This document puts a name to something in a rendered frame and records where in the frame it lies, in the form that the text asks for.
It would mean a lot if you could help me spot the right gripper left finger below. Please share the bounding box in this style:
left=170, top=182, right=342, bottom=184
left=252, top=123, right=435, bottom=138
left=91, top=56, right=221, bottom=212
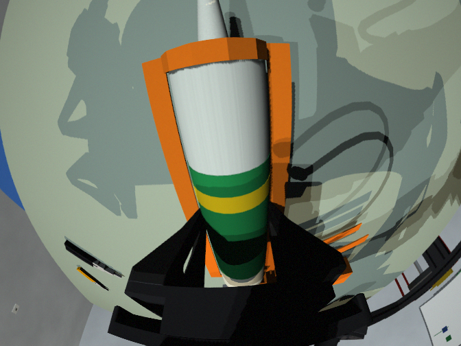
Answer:
left=128, top=208, right=206, bottom=288

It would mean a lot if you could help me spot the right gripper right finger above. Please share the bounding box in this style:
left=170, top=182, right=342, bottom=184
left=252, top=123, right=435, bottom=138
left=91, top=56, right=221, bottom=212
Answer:
left=268, top=202, right=346, bottom=293

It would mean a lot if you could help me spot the white sealant cartridge with green and yellow stripes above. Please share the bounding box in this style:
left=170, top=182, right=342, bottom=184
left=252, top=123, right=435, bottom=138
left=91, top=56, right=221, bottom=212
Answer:
left=168, top=0, right=270, bottom=287

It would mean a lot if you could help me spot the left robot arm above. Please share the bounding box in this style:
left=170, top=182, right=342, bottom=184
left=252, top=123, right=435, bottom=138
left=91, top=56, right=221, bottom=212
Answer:
left=314, top=332, right=364, bottom=346

